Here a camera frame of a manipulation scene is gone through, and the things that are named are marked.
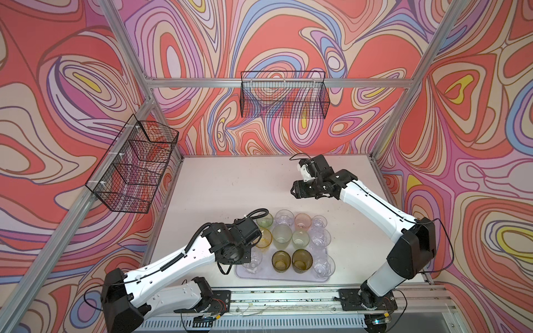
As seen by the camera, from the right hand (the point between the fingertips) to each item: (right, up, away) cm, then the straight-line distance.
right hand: (298, 195), depth 83 cm
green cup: (-14, -12, +7) cm, 20 cm away
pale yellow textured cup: (-6, -18, +4) cm, 19 cm away
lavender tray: (-2, -21, +1) cm, 21 cm away
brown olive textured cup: (+1, -25, -2) cm, 25 cm away
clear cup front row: (-5, -10, +8) cm, 14 cm away
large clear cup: (+10, -27, -2) cm, 29 cm away
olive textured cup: (-7, -26, -1) cm, 27 cm away
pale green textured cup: (+2, -19, +5) cm, 20 cm away
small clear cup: (+10, -12, +5) cm, 16 cm away
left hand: (-19, -22, -10) cm, 31 cm away
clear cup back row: (-17, -25, -3) cm, 30 cm away
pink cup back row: (+3, -12, +8) cm, 15 cm away
